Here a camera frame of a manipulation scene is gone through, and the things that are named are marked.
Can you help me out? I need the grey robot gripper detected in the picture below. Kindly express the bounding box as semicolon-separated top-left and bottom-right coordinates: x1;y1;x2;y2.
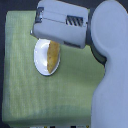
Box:
31;0;88;48

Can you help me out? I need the golden brown bread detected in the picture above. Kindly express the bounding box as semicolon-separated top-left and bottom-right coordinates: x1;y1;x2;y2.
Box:
47;41;60;73

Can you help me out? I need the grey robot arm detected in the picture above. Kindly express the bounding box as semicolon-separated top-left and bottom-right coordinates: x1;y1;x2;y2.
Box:
31;0;128;128

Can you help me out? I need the white round plate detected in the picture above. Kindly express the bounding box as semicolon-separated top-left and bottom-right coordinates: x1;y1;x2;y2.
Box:
34;39;60;76

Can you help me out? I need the green tablecloth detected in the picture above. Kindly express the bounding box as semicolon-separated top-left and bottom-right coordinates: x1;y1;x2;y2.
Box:
2;11;104;127

